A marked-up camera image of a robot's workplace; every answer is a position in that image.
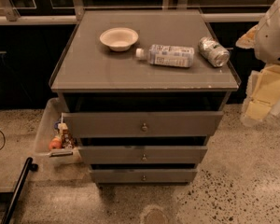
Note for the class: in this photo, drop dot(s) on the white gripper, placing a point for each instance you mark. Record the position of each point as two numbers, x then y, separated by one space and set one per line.
272 39

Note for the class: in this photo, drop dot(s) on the grey drawer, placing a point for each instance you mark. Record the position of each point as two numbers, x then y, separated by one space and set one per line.
118 176
142 154
142 124

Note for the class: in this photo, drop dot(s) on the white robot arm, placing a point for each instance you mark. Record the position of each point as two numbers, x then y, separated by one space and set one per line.
267 36

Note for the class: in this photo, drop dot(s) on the grey drawer cabinet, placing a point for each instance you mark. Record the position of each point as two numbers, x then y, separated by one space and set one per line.
93 78

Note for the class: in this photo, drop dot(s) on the grey top drawer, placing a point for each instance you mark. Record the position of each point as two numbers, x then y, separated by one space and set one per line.
142 124

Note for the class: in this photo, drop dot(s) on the grey bottom drawer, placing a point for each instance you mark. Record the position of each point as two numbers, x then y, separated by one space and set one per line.
118 176

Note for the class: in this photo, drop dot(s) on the silver drink can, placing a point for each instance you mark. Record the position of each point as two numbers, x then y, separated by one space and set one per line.
213 52

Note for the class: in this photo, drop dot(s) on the clear plastic water bottle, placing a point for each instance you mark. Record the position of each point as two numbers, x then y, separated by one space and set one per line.
171 56

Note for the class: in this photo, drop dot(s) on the snack packages in bin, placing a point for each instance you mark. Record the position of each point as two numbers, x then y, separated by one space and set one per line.
63 136

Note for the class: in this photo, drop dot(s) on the orange fruit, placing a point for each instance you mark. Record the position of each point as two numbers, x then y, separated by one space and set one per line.
55 143

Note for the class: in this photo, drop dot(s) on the clear plastic storage bin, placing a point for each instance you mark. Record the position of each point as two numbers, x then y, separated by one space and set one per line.
47 131

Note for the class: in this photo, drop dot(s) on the metal window railing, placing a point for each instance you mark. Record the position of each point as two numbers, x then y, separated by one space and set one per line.
36 12

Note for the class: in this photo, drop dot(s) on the black metal bar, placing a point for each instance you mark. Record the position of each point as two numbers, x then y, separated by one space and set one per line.
29 166

